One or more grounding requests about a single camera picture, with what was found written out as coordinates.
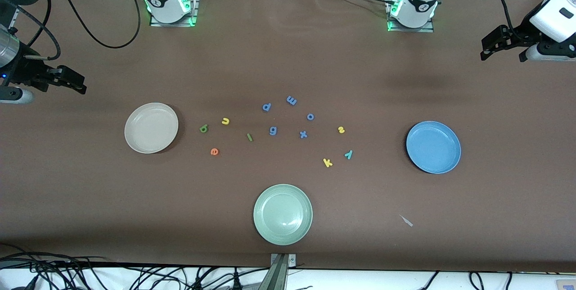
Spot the beige brown plate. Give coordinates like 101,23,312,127
124,102,179,154

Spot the blue plate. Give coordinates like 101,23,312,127
406,121,462,174

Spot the grey metal mounting bracket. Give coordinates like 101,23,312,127
259,253,297,290

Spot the brown table cover sheet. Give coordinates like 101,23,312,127
0,0,576,272

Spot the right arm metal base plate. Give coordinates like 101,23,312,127
150,0,198,27

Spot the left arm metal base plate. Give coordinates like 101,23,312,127
387,0,435,33

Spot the pale green plate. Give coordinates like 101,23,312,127
253,184,313,246

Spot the tangle of black cables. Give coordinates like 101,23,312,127
0,243,270,290

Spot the black floor cable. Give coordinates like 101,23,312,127
416,271,439,290
468,271,486,290

